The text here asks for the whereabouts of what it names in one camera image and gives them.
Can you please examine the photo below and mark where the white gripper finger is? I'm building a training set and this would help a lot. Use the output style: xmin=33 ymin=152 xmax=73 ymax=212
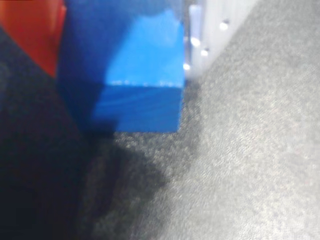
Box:
xmin=185 ymin=0 xmax=259 ymax=81

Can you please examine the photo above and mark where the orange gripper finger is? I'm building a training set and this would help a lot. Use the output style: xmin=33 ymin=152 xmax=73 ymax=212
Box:
xmin=0 ymin=0 xmax=68 ymax=78

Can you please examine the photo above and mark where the blue cube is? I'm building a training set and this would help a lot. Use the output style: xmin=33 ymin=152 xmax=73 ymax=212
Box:
xmin=57 ymin=0 xmax=187 ymax=134

